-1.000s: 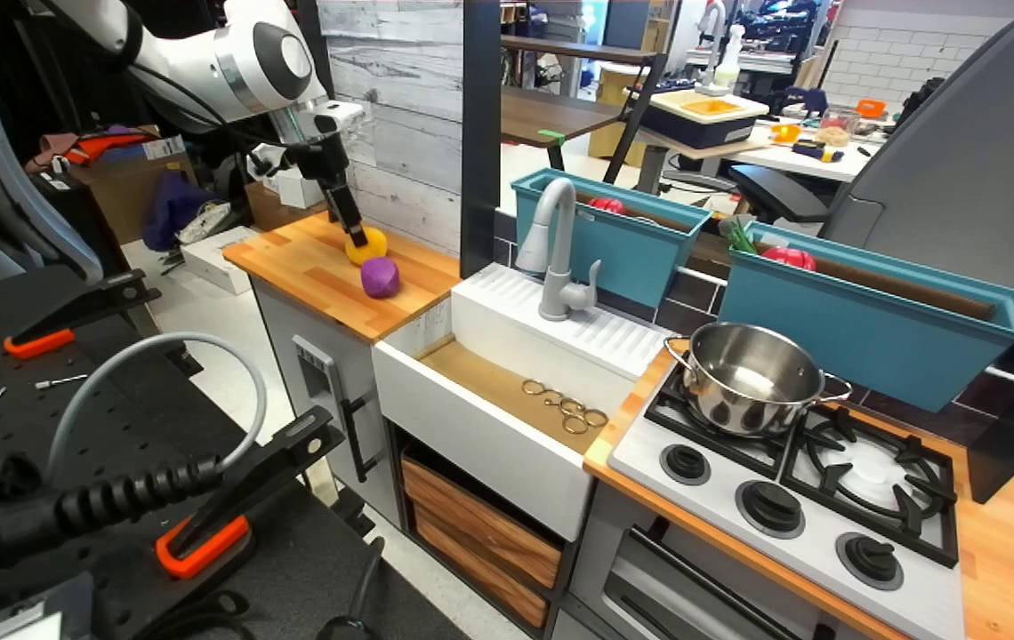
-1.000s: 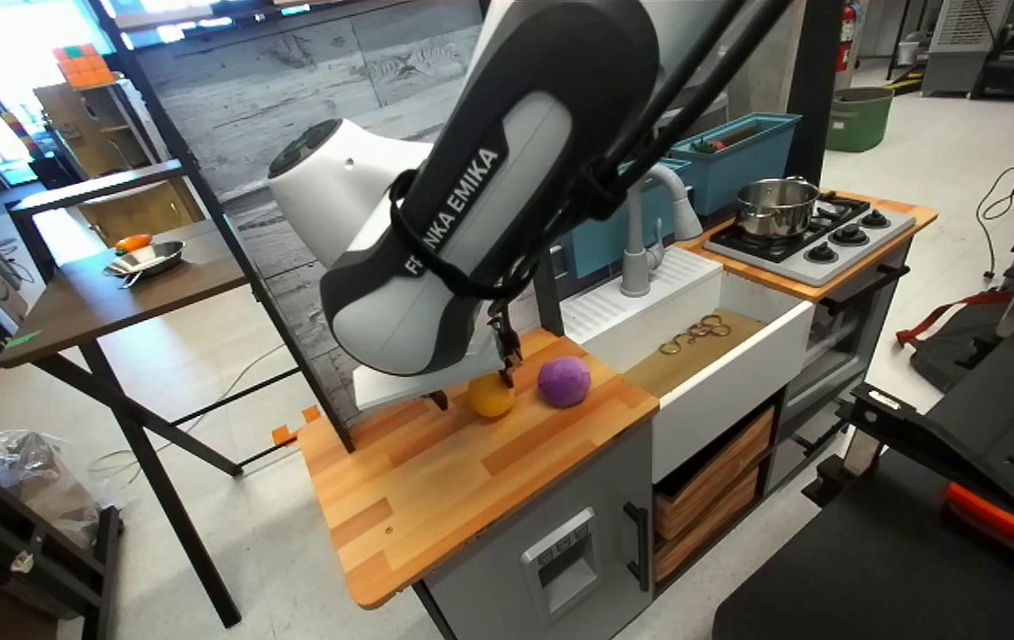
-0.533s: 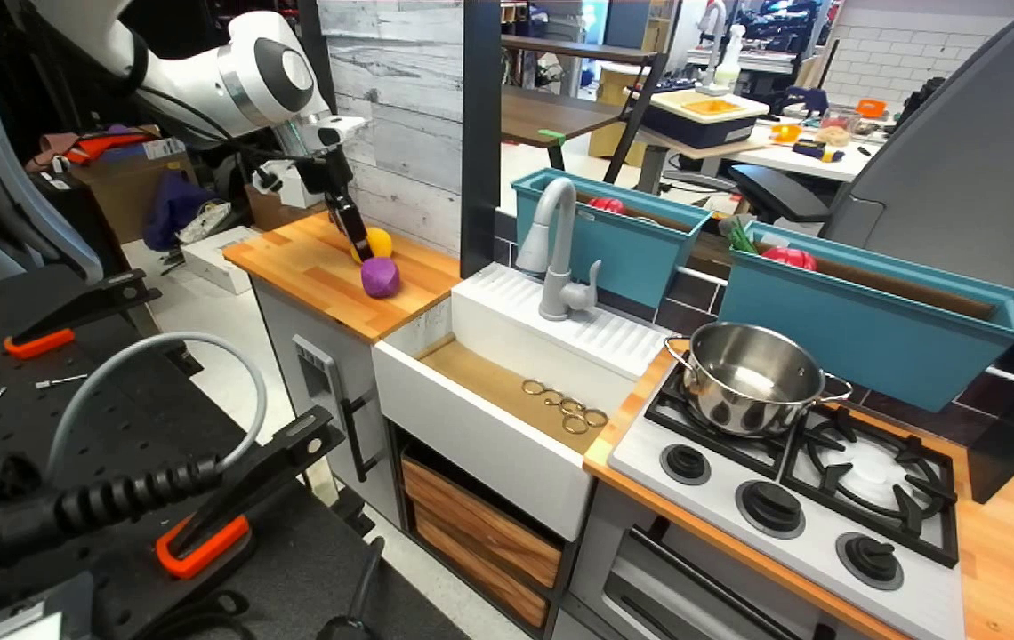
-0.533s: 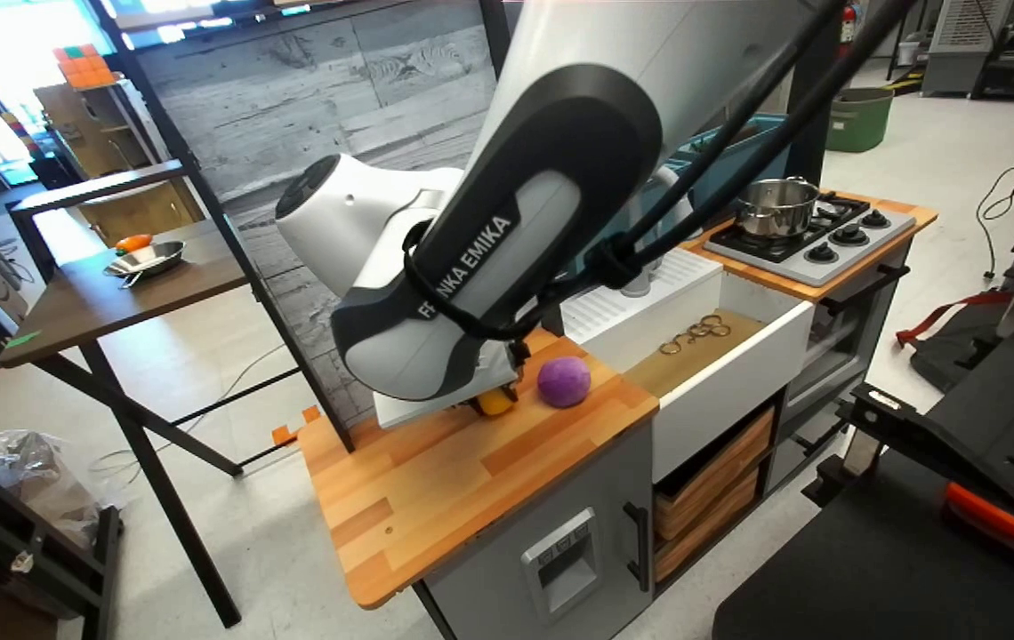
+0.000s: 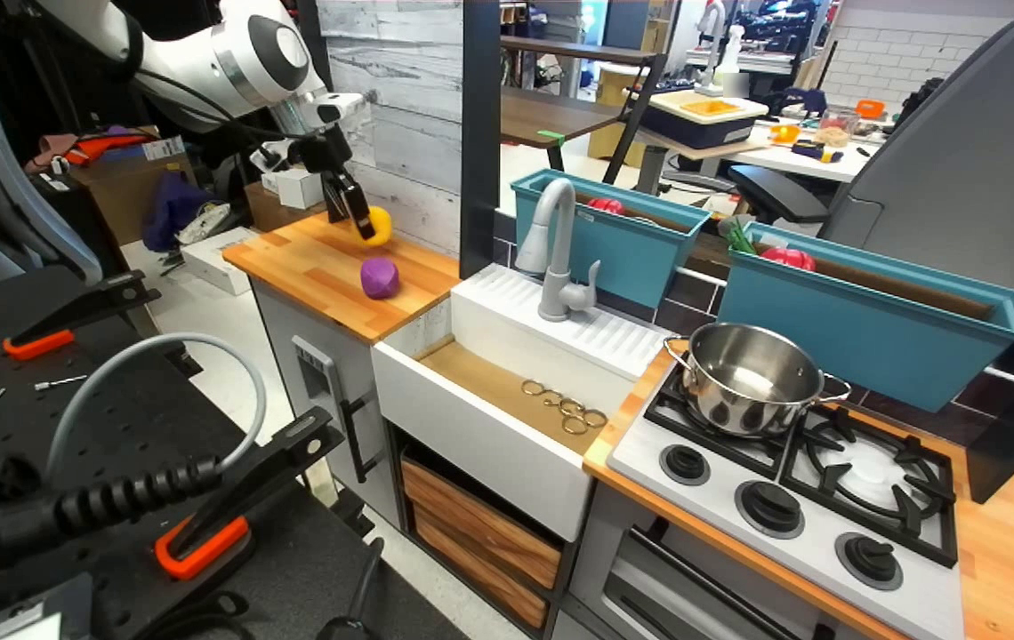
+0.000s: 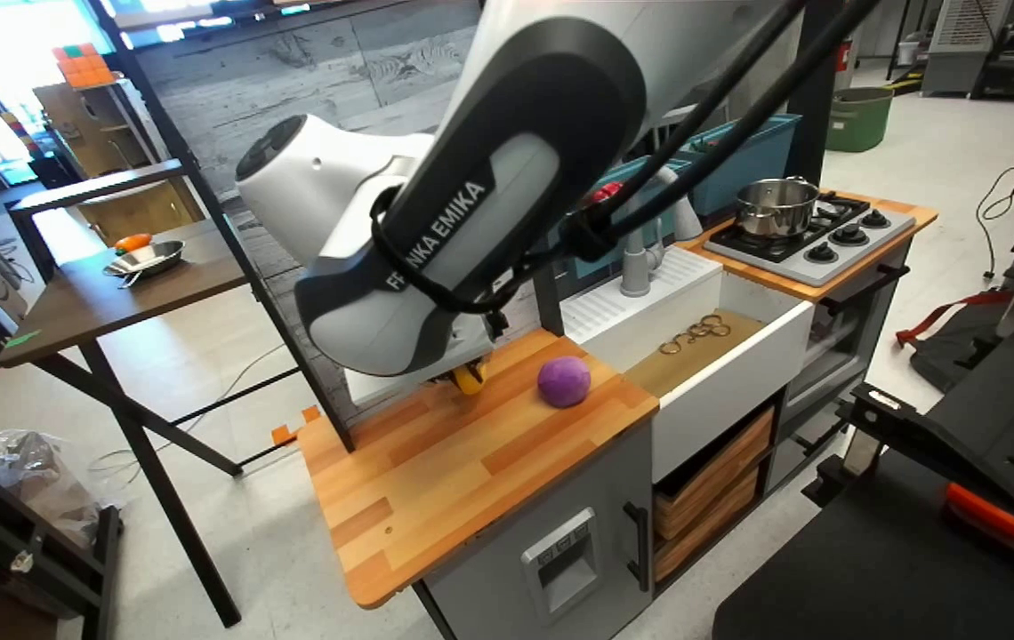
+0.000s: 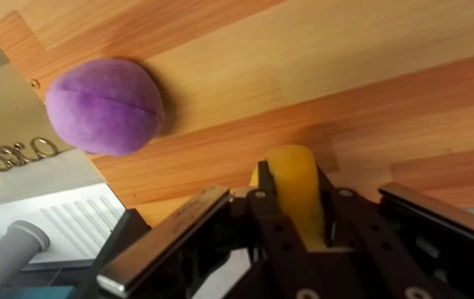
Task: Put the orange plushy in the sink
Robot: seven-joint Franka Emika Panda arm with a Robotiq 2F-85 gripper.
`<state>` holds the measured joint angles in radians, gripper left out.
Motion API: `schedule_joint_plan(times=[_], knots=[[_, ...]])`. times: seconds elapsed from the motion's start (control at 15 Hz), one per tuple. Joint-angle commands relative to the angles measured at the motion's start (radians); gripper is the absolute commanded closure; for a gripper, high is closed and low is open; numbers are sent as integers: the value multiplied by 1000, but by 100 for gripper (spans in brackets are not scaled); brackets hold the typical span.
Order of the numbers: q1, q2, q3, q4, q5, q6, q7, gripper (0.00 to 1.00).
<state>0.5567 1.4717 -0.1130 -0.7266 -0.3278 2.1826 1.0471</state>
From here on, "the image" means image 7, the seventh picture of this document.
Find gripper left finger black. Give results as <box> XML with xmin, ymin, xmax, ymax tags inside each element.
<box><xmin>80</xmin><ymin>157</ymin><xmax>326</xmax><ymax>299</ymax></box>

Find wire rings in sink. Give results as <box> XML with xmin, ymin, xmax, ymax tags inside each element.
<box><xmin>0</xmin><ymin>132</ymin><xmax>62</xmax><ymax>172</ymax></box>

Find wooden counter beside sink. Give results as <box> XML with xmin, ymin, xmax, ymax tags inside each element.
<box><xmin>0</xmin><ymin>0</ymin><xmax>474</xmax><ymax>227</ymax></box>

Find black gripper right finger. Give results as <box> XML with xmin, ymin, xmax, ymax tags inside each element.
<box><xmin>316</xmin><ymin>164</ymin><xmax>474</xmax><ymax>299</ymax></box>

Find purple plush ball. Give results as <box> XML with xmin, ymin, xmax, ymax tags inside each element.
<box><xmin>43</xmin><ymin>57</ymin><xmax>167</xmax><ymax>157</ymax></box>

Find grey toy faucet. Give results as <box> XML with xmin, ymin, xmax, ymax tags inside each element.
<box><xmin>0</xmin><ymin>219</ymin><xmax>53</xmax><ymax>299</ymax></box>

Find white toy sink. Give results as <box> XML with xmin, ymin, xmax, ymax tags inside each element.
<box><xmin>0</xmin><ymin>38</ymin><xmax>138</xmax><ymax>299</ymax></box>

